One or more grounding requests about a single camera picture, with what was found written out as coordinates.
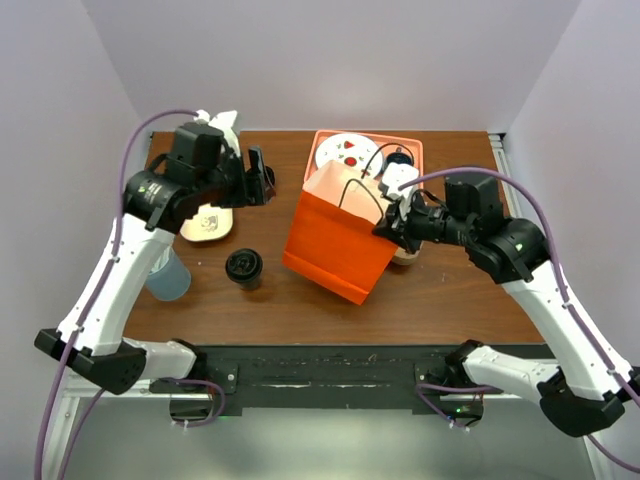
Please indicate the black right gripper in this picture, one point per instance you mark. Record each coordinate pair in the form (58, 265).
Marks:
(398, 228)

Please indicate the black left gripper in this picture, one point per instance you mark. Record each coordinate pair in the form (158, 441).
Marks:
(251, 188)

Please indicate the beige pulp cup carrier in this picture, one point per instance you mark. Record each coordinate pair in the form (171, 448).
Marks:
(403, 257)

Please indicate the orange paper bag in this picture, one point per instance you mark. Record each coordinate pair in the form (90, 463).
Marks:
(330, 241)

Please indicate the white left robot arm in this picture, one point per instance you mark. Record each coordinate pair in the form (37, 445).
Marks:
(204, 166)

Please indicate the cream square bowl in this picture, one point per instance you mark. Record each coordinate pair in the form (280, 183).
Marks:
(210, 223)

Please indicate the dark blue ceramic mug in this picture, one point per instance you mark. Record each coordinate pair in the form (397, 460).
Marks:
(399, 156)

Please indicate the pink serving tray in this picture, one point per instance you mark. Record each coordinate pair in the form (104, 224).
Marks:
(336, 175)

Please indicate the white watermelon pattern plate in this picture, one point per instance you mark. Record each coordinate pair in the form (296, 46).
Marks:
(351, 149)

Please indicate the light blue straw cup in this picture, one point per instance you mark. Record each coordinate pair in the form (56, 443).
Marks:
(168, 279)

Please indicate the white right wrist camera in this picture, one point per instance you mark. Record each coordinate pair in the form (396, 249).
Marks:
(394, 176)

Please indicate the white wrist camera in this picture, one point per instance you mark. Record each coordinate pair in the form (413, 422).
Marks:
(394, 176)
(226, 122)

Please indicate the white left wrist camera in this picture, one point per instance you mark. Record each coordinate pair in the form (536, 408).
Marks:
(226, 122)

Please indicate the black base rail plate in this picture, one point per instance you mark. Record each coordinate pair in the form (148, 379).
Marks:
(377, 377)

